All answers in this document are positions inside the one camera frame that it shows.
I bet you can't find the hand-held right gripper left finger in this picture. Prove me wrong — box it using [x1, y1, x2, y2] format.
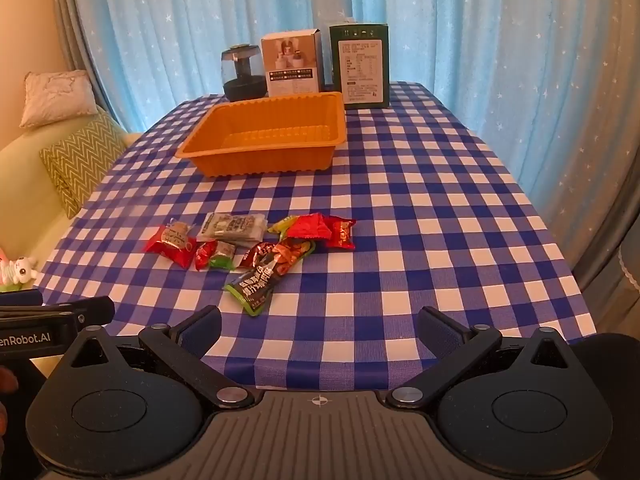
[60, 305, 256, 409]

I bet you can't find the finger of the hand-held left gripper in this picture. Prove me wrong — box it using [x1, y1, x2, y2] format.
[0, 296, 116, 329]
[0, 288, 44, 307]

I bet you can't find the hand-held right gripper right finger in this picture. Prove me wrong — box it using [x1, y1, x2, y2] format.
[385, 305, 576, 409]

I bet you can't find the black green snack packet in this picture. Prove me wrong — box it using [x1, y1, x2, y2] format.
[222, 266, 282, 317]

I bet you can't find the small red green snack packet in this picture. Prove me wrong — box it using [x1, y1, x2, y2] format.
[195, 240, 237, 272]

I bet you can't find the red cookie snack packet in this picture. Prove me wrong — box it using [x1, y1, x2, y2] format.
[145, 220, 199, 267]

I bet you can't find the clear grey snack packet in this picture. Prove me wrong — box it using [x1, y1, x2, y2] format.
[196, 212, 268, 249]

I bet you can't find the orange brown snack packet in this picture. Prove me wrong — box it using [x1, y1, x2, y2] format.
[270, 239, 317, 277]

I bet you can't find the plain red snack packet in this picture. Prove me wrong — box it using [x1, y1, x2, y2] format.
[324, 216, 357, 252]

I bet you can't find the red yellow-ended snack packet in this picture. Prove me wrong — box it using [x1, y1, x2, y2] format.
[267, 213, 332, 242]

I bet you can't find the orange plastic tray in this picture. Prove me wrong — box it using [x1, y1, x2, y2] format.
[176, 91, 347, 177]

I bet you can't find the person's left hand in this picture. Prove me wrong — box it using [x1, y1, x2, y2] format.
[0, 365, 20, 438]

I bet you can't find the white pink plush toy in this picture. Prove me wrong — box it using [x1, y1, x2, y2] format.
[0, 246, 39, 293]

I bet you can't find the light green sofa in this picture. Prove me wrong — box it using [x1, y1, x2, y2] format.
[0, 105, 146, 281]

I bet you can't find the blue white checkered tablecloth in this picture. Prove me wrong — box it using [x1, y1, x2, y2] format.
[37, 80, 598, 393]

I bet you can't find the green chevron cushion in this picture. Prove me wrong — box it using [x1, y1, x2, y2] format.
[39, 110, 127, 220]

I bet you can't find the grey curtain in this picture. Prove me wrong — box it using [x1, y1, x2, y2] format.
[50, 0, 107, 106]
[575, 200, 640, 341]

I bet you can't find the white cushion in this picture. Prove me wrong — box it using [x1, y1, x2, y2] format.
[19, 70, 99, 128]

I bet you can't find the dark glass jar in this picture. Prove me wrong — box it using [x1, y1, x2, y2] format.
[221, 44, 268, 102]

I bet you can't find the green cardboard box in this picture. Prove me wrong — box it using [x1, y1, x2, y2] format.
[328, 21, 391, 110]

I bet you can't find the white cardboard box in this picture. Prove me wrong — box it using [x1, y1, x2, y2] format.
[261, 28, 325, 98]

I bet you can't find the blue star curtain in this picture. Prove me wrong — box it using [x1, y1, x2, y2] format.
[62, 0, 640, 271]

